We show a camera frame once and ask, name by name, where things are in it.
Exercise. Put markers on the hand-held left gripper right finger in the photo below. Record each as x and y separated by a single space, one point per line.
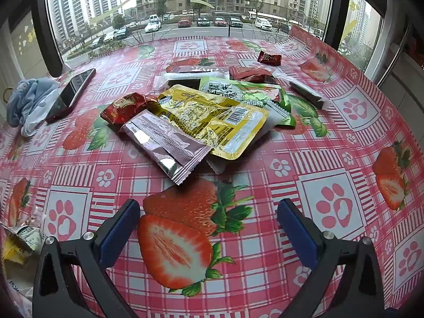
296 235

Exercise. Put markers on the strawberry printed pink tablecloth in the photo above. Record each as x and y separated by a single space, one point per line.
298 159

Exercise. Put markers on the black window frame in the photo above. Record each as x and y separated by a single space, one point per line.
49 39

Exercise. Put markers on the metal rail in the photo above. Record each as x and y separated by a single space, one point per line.
392 58

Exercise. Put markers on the light blue cloth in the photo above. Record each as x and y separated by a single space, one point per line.
33 96

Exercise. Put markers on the row of parked cars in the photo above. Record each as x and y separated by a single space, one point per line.
152 26

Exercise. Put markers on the green snack packet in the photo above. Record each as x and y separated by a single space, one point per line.
225 89

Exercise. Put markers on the small red candy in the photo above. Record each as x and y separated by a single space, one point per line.
268 57

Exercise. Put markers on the white green crumpled packet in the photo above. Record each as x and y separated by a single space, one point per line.
31 238

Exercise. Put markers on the dark smartphone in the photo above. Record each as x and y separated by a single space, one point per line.
73 89

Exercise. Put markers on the yellow clear snack packet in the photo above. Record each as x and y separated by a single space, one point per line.
205 119

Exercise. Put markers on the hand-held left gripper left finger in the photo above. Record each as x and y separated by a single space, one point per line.
121 235

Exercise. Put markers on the dark stick snack packet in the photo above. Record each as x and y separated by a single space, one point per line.
311 94

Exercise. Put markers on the flat red snack packet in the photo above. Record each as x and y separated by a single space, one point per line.
248 73

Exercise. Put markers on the white dark snack packet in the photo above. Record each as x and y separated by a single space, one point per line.
198 74

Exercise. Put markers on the small yellow packet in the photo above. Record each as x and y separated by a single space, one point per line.
15 253

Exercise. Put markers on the pink silver snack packet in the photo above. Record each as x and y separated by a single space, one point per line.
159 142

